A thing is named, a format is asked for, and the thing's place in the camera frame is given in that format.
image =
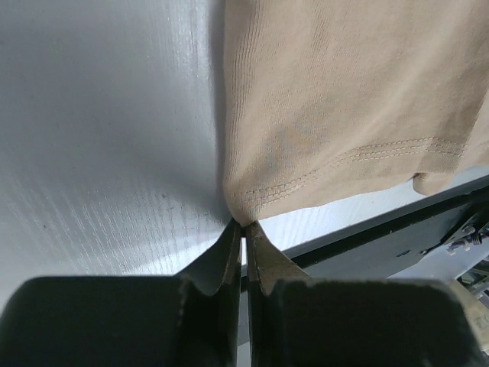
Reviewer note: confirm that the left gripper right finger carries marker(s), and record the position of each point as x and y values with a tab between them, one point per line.
297	320

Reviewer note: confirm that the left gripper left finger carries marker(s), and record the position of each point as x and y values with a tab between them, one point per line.
186	319

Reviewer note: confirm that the beige t shirt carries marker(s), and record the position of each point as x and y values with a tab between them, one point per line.
330	99

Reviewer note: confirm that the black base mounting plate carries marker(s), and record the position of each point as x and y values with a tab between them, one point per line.
431	238

